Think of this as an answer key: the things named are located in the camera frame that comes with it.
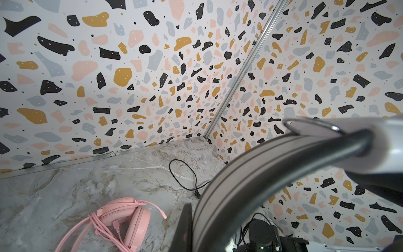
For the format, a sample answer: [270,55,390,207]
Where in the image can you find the pink headphones with cable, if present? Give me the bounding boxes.
[55,197,167,252]

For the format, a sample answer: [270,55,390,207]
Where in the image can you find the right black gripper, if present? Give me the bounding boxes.
[233,219,282,252]

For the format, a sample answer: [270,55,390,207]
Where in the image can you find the black headphone cable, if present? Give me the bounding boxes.
[169,159,211,199]

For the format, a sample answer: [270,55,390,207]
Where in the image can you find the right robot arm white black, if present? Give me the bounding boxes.
[233,218,309,252]

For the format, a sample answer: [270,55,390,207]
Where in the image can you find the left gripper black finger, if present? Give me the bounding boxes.
[169,203,193,252]

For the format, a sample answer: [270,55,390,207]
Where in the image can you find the white black headphones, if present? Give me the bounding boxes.
[193,115,403,252]

